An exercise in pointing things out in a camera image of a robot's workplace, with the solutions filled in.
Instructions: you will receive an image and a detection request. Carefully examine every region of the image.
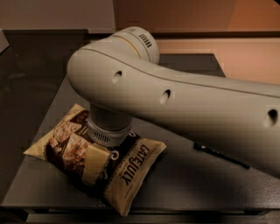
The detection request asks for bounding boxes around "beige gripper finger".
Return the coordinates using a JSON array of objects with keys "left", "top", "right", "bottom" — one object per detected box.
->
[{"left": 82, "top": 143, "right": 110, "bottom": 186}]

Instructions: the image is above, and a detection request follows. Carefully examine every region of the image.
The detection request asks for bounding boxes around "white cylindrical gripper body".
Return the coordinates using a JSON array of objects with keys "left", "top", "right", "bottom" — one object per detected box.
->
[{"left": 87, "top": 104, "right": 131, "bottom": 147}]

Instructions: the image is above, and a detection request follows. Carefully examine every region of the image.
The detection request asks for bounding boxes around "brown Late July chip bag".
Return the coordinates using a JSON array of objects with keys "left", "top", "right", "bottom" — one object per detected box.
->
[{"left": 24, "top": 104, "right": 166, "bottom": 216}]

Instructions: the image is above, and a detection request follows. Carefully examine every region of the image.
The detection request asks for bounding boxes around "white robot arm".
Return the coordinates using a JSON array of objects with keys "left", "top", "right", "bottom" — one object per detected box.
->
[{"left": 67, "top": 27, "right": 280, "bottom": 178}]

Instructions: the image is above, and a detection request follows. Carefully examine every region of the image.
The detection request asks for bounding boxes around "dark blue snack bar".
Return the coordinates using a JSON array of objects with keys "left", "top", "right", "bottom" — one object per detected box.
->
[{"left": 193, "top": 143, "right": 250, "bottom": 170}]

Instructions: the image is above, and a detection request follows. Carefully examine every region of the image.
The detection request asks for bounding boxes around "dark glass side table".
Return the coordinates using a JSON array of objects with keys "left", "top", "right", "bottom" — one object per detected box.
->
[{"left": 0, "top": 30, "right": 86, "bottom": 202}]

